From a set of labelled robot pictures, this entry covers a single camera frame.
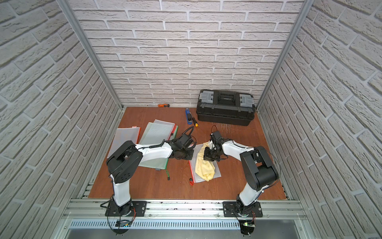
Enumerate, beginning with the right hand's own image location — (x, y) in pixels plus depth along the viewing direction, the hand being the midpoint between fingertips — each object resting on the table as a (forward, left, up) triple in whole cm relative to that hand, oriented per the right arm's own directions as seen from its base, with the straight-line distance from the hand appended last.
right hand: (206, 158), depth 92 cm
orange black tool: (+49, +31, 0) cm, 58 cm away
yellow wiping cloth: (-7, +2, +2) cm, 7 cm away
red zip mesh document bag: (+22, +58, 0) cm, 62 cm away
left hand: (+3, +7, +1) cm, 8 cm away
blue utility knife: (+34, +10, +2) cm, 35 cm away
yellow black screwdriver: (+29, +5, +1) cm, 30 cm away
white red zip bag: (+22, +33, +1) cm, 40 cm away
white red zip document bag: (-12, +7, 0) cm, 14 cm away
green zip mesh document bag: (-3, +30, +3) cm, 30 cm away
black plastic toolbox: (+28, -15, +16) cm, 36 cm away
